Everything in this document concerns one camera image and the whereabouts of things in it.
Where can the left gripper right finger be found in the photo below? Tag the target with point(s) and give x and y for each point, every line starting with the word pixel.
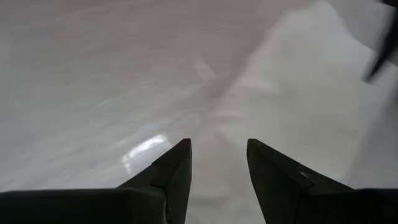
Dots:
pixel 311 205

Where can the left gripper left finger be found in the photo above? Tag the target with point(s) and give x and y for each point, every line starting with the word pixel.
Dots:
pixel 93 207

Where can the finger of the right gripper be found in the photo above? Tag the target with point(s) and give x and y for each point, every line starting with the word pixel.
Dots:
pixel 384 49

